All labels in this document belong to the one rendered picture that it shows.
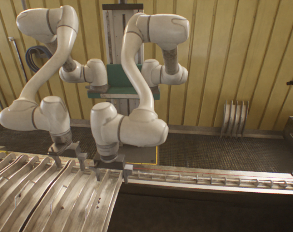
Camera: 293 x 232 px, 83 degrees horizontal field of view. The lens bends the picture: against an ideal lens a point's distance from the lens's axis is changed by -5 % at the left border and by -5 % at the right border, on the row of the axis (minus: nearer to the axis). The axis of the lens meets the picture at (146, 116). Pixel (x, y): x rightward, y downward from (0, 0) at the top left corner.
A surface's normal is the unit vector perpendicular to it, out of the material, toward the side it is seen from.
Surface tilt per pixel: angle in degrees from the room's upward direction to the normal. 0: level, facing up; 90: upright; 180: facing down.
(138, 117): 27
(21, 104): 33
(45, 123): 92
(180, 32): 98
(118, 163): 90
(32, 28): 112
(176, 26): 74
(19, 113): 38
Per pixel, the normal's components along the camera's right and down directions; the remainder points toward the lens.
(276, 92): -0.11, 0.48
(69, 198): 0.00, -0.90
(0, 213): 0.99, 0.05
